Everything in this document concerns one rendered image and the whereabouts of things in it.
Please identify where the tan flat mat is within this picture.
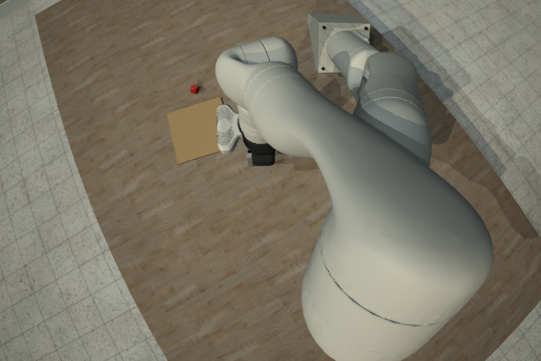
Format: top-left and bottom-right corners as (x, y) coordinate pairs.
(167, 97), (222, 164)

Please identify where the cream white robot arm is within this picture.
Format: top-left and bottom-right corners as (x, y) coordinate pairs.
(216, 30), (494, 361)

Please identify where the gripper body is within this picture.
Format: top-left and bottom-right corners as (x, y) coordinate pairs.
(216, 104), (276, 166)

